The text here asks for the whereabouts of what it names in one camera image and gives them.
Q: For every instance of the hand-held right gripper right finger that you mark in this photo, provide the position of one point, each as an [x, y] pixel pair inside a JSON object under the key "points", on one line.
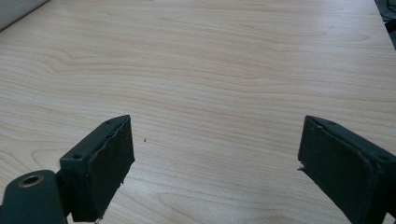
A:
{"points": [[345, 168]]}

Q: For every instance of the grey box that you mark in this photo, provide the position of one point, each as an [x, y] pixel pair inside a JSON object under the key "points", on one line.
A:
{"points": [[14, 9]]}

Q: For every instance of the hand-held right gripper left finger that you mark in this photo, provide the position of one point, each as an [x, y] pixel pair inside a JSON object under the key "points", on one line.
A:
{"points": [[99, 168]]}

